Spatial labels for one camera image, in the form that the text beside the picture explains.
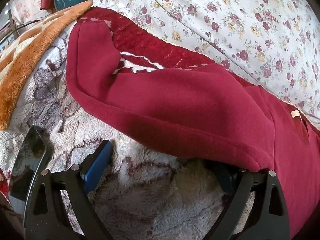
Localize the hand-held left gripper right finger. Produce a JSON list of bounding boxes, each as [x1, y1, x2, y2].
[[212, 160, 292, 240]]

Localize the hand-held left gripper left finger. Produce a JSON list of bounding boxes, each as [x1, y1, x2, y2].
[[24, 140, 113, 240]]

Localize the dark red fleece garment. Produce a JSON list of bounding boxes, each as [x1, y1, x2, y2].
[[66, 21, 320, 240]]

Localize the red and white plush blanket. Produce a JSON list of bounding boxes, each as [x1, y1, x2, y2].
[[0, 6, 320, 240]]

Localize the black smartphone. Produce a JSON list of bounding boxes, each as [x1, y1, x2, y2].
[[9, 126, 52, 202]]

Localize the orange and cream fleece blanket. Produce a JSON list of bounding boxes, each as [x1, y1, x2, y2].
[[0, 0, 93, 132]]

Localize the white floral bedsheet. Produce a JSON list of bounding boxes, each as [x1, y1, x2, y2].
[[90, 0, 320, 128]]

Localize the pink floral pillow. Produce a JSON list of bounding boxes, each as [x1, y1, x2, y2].
[[11, 0, 44, 30]]

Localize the black cable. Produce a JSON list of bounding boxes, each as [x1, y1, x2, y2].
[[0, 19, 43, 43]]

